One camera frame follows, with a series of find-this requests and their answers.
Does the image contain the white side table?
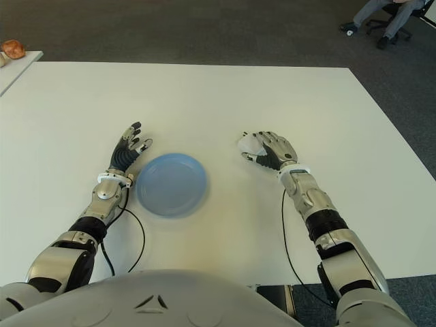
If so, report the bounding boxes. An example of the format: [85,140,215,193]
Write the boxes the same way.
[0,50,44,97]

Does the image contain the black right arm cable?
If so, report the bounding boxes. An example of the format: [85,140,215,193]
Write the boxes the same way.
[281,189,337,306]

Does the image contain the reddish brown fruit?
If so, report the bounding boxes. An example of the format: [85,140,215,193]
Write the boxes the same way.
[1,40,27,59]

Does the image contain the white charger block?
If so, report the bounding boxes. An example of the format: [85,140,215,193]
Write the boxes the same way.
[236,134,266,157]

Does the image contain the blue round plate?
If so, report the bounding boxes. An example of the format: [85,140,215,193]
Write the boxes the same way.
[136,153,208,218]

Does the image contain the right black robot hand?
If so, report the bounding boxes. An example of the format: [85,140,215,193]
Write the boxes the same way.
[240,129,300,170]

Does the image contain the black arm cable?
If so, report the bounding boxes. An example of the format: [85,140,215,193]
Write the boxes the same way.
[102,200,146,276]
[281,189,337,306]

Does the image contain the black frame under table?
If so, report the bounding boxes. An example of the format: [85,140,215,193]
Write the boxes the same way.
[255,285,294,327]

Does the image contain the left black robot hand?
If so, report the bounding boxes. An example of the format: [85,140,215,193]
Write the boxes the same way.
[108,121,153,170]

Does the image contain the seated person legs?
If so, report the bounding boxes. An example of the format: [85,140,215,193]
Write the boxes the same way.
[339,0,426,50]

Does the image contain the grey robot torso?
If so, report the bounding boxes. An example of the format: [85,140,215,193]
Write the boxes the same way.
[3,268,302,327]

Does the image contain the black office chair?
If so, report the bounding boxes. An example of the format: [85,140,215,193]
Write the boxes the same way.
[366,0,436,40]

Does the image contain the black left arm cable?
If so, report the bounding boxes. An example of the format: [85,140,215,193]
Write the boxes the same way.
[102,200,146,276]

